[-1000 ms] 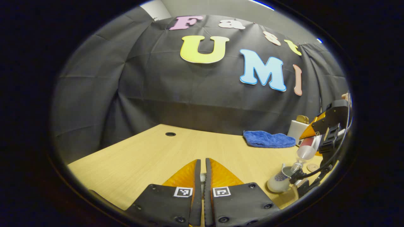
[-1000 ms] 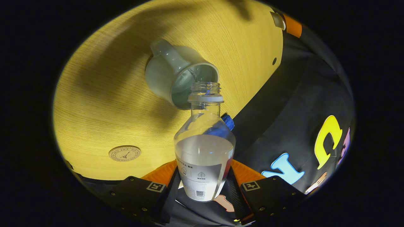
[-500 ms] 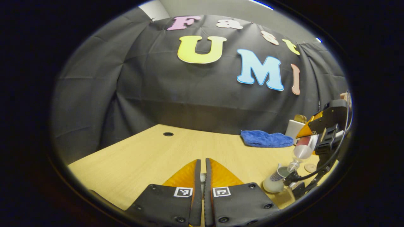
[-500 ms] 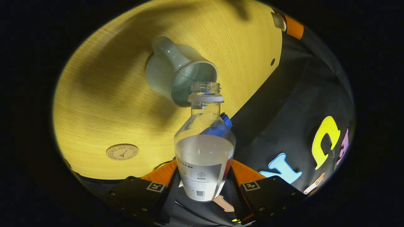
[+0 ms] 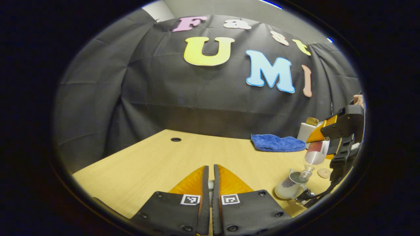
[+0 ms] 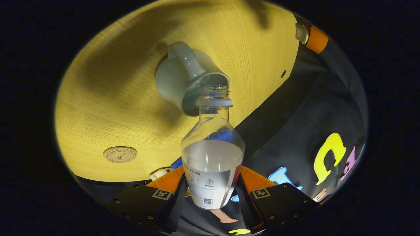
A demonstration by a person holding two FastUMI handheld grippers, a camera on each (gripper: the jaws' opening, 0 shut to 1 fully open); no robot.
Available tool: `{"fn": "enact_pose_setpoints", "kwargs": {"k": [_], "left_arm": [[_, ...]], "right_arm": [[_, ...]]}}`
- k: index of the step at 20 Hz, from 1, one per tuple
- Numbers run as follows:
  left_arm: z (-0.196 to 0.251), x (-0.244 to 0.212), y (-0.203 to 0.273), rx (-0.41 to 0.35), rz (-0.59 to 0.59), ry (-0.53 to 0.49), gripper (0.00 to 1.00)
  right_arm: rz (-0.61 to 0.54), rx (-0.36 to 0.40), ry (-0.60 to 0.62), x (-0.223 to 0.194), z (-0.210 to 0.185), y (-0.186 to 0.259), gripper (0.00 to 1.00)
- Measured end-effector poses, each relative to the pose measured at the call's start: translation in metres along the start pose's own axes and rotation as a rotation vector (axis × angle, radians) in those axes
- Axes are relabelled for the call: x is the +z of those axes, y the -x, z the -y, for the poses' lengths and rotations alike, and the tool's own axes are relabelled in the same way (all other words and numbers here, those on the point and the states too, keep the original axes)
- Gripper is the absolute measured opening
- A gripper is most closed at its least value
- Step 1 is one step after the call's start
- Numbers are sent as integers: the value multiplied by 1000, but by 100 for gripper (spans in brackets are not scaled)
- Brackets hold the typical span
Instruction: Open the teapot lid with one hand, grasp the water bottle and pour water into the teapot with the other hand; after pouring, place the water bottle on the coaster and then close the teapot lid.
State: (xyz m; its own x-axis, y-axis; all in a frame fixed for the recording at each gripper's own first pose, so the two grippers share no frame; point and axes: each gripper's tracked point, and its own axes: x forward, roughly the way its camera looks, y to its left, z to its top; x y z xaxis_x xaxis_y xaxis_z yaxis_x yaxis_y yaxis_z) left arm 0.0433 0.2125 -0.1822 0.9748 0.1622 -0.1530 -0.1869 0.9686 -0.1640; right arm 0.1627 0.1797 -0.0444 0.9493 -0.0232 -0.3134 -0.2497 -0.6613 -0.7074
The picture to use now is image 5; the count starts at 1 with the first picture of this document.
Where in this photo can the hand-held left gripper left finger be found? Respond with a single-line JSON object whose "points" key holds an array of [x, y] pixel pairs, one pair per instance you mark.
{"points": [[206, 196]]}

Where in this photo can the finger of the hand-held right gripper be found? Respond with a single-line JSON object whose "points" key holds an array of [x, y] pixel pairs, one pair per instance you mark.
{"points": [[347, 123], [343, 157]]}

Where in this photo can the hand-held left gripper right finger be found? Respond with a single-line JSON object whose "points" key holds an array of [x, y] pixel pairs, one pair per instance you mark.
{"points": [[216, 196]]}

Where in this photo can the white teacup lid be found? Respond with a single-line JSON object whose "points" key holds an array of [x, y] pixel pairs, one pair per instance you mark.
{"points": [[211, 186]]}

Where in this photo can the round cork coaster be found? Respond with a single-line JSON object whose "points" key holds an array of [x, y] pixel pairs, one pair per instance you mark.
{"points": [[324, 173]]}

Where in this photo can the clear water bottle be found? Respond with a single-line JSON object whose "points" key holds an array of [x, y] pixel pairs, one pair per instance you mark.
{"points": [[316, 152]]}

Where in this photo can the white teacup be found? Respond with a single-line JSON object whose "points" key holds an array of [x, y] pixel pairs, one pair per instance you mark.
{"points": [[287, 190]]}

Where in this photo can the white toaster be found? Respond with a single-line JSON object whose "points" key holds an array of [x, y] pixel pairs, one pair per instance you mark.
{"points": [[305, 132]]}

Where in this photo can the blue towel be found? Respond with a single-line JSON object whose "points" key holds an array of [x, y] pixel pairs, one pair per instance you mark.
{"points": [[277, 143]]}

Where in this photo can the black backdrop cloth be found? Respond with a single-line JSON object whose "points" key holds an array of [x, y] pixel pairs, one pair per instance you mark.
{"points": [[183, 98]]}

